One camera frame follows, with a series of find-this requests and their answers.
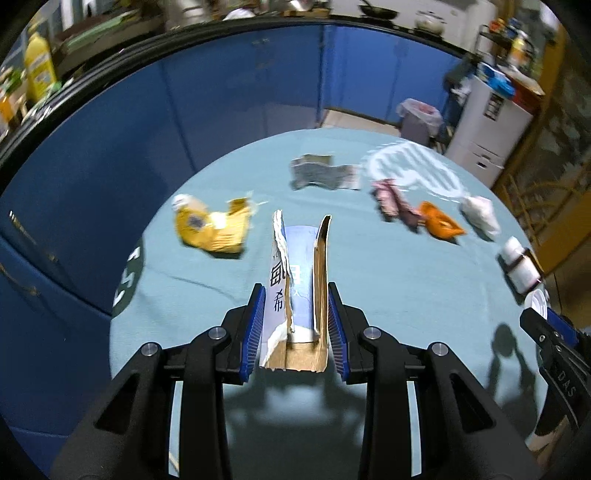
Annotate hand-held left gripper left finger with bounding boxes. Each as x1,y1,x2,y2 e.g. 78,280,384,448
50,283,267,480

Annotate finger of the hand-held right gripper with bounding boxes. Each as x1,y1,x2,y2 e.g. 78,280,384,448
520,307,591,370

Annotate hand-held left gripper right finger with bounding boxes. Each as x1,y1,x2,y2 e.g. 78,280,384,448
326,282,542,480

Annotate torn white blue carton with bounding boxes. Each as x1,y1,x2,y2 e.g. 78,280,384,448
259,213,334,374

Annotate pink paper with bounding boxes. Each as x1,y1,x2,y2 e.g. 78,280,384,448
373,179,423,229

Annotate grey printed paper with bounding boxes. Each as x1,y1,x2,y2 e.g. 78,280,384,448
290,154,362,191

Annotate grey trash bin with liner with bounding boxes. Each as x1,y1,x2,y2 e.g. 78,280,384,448
398,98,443,145

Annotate white bottle cap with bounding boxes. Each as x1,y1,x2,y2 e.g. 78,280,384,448
524,288,550,319

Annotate brown medicine bottle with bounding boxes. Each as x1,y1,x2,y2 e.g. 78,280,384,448
498,236,543,294

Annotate yellow snack wrapper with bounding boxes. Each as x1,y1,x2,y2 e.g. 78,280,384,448
172,194,254,254

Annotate crumpled white tissue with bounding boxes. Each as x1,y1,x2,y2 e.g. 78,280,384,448
460,195,502,241

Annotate orange wrapper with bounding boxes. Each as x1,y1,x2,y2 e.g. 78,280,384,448
418,200,467,239

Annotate wooden glass door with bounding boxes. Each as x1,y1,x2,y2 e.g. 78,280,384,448
492,23,591,287

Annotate white storage cabinet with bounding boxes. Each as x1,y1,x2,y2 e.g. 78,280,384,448
444,74,534,185

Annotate red basket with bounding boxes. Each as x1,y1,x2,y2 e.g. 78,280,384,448
505,65,546,100

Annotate blue kitchen cabinets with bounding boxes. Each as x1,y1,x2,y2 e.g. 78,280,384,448
0,23,467,384

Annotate blue packets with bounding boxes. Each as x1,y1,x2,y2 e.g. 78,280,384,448
480,62,515,97

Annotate yellow spray bottle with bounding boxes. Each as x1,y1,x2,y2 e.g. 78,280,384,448
508,30,529,68

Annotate black wok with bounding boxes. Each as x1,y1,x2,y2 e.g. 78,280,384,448
358,2,399,20

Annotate white cooking pot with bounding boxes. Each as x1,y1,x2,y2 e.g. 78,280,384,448
413,10,448,34

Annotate large yellow detergent bottle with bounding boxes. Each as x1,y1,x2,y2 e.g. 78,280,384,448
24,21,58,104

